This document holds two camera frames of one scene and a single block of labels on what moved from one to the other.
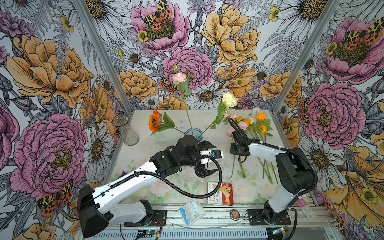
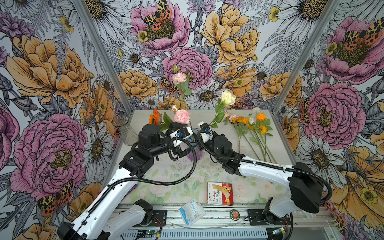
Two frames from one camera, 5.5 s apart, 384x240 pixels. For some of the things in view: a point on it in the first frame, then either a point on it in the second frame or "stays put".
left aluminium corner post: x=104 y=54 stays put
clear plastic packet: x=191 y=211 stays put
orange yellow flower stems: x=258 y=125 stays put
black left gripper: x=202 y=170 → x=177 y=150
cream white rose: x=229 y=99 stays put
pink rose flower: x=242 y=126 → x=182 y=116
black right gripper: x=232 y=149 → x=215 y=135
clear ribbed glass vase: x=130 y=138 stays put
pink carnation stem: x=180 y=78 stays put
